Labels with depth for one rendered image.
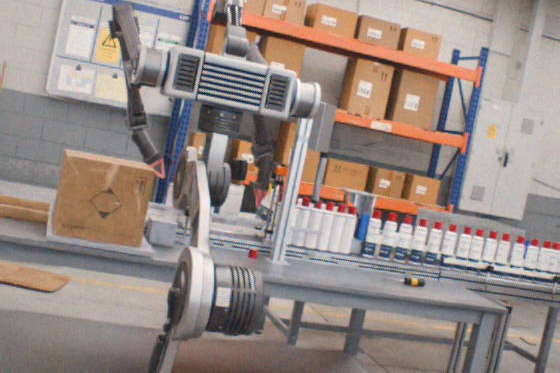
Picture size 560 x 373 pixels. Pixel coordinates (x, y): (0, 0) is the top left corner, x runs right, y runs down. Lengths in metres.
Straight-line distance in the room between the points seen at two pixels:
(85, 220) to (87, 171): 0.16
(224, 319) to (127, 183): 0.83
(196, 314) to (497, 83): 7.06
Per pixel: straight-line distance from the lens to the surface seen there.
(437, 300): 3.02
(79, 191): 2.65
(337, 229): 3.26
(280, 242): 3.06
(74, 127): 7.41
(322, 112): 3.03
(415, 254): 3.44
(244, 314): 1.99
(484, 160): 8.29
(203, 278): 1.93
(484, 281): 3.59
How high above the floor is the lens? 1.35
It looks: 3 degrees down
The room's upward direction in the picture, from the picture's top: 12 degrees clockwise
